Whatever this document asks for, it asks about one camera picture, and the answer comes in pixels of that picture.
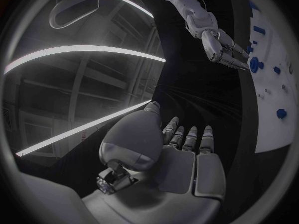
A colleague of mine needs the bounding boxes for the blue long cylinder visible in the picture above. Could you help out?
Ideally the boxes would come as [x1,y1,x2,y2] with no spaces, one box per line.
[253,25,267,35]

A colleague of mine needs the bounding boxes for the white task board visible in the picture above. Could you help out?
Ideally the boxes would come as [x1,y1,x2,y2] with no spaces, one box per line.
[247,0,296,154]

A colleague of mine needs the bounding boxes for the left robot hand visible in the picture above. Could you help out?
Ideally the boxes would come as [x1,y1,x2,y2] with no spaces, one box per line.
[81,101,227,224]

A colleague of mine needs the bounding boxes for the blue gear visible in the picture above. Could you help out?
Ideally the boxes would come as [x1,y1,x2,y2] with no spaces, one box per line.
[248,56,261,73]

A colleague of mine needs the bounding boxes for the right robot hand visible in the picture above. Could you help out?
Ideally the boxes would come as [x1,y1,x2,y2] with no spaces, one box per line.
[200,28,251,71]

